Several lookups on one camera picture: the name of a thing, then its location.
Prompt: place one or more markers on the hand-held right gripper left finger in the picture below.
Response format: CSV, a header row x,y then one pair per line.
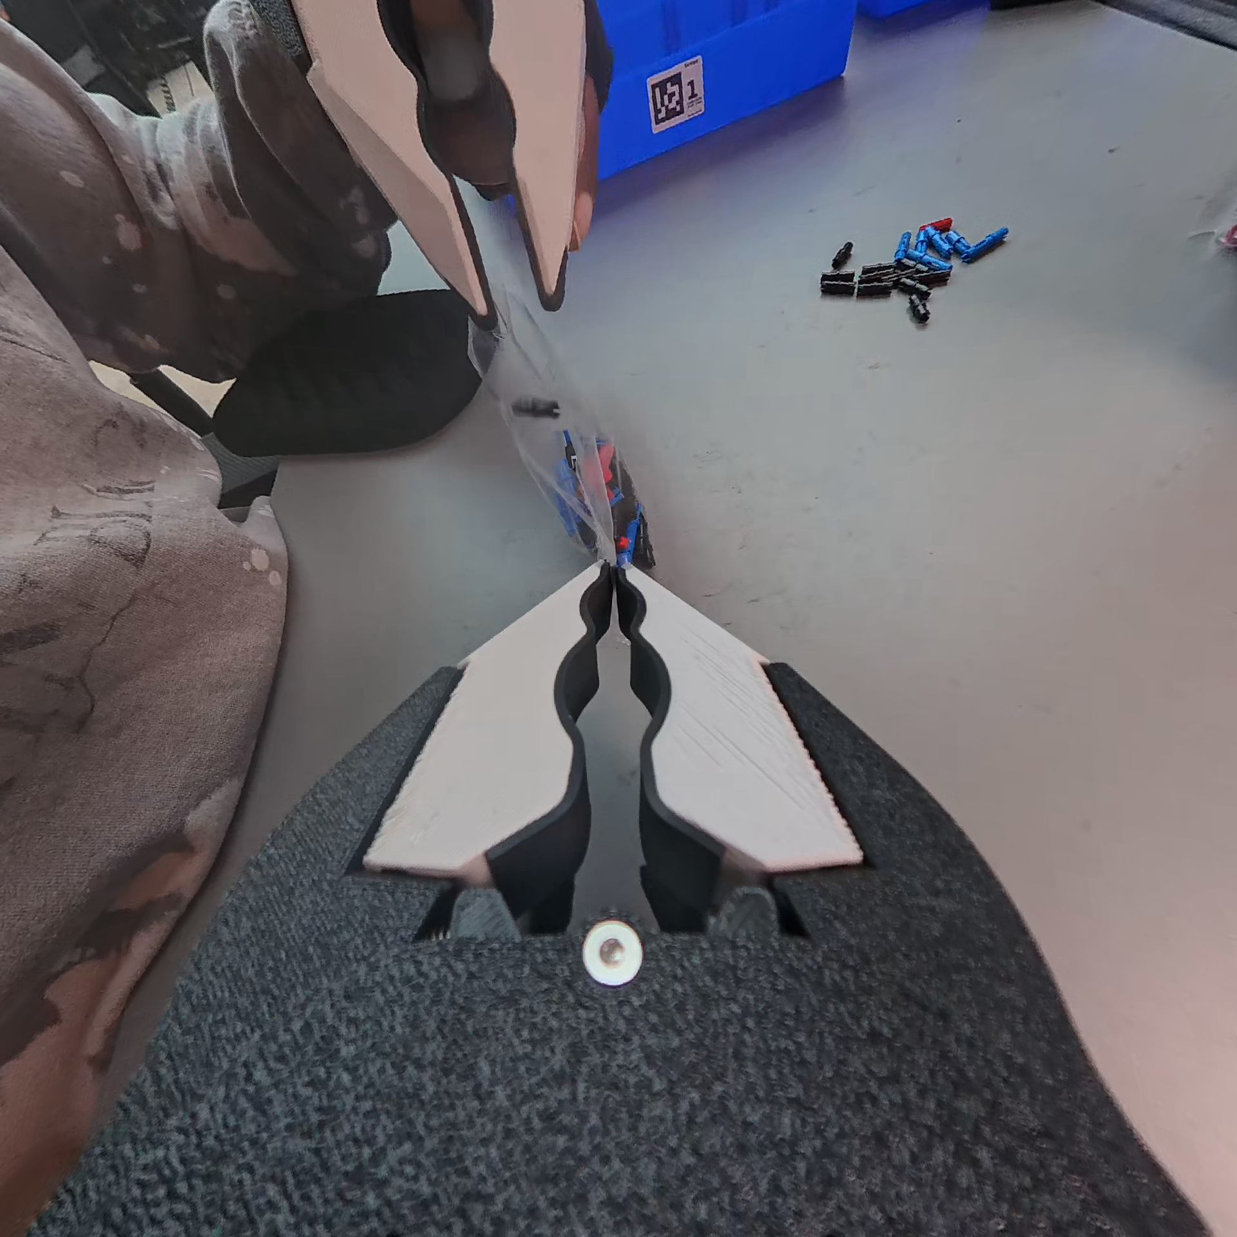
x,y
483,763

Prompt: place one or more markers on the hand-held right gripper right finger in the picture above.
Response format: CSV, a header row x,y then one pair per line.
x,y
743,763

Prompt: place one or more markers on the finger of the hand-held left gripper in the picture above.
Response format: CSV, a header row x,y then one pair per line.
x,y
555,125
377,106

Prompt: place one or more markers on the black connector peg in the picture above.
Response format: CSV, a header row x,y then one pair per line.
x,y
536,407

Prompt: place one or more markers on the small clear plastic bag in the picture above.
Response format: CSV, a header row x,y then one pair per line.
x,y
580,483

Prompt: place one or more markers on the pile of small toy pins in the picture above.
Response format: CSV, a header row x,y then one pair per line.
x,y
903,276

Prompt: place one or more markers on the person's left forearm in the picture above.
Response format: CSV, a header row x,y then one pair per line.
x,y
193,193

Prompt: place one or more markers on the grey desk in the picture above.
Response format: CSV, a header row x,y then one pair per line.
x,y
966,580

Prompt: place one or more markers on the person's left hand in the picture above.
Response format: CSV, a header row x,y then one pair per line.
x,y
583,218

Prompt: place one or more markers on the blue plastic storage bin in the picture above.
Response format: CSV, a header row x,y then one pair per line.
x,y
773,58
917,6

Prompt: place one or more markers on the black office chair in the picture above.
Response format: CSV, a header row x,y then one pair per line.
x,y
144,49

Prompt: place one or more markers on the black chair armrest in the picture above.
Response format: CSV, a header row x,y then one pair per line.
x,y
347,377

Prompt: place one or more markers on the person's grey sweatshirt torso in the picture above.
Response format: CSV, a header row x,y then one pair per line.
x,y
116,627

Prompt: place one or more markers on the large bag of toy bricks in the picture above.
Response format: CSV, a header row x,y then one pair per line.
x,y
1226,237

